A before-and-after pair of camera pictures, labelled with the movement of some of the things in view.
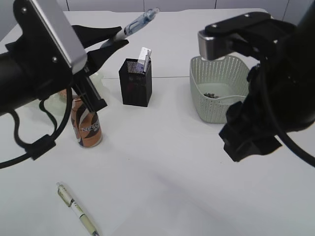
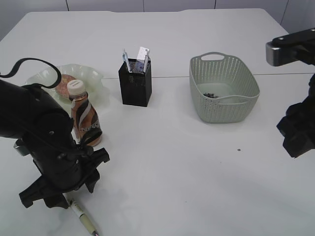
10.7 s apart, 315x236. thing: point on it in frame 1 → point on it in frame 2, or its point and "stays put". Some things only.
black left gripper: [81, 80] → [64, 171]
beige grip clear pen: [70, 200] stays put
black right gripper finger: [240, 143] → [297, 144]
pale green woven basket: [215, 85] stays put
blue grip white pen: [140, 22] → [125, 57]
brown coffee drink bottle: [86, 127] stays put
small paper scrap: [211, 95] stays put
